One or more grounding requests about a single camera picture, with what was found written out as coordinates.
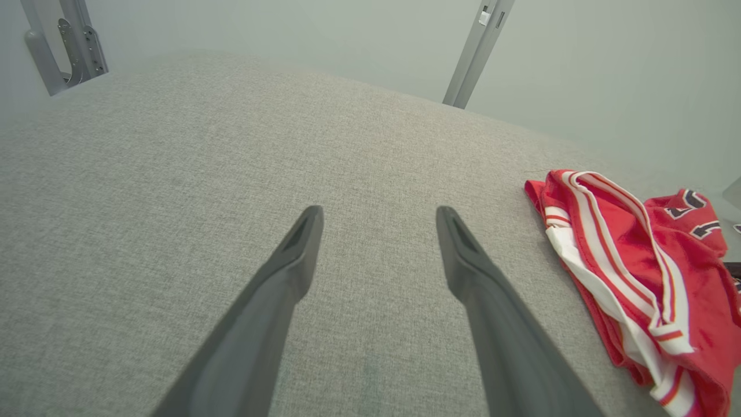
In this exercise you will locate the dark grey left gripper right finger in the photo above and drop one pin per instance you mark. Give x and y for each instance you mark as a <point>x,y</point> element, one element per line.
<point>509,347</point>

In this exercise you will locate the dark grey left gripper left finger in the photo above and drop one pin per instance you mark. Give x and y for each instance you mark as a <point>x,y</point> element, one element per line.
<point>255,336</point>

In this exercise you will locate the red shirt with white sleeves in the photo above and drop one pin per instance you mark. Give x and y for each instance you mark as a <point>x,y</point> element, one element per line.
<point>683,289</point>

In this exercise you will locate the grey metal post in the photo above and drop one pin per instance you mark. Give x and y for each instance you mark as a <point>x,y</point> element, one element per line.
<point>477,52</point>

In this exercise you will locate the grey metal frame leg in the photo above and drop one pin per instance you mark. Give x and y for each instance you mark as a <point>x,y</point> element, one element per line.
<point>69,52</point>

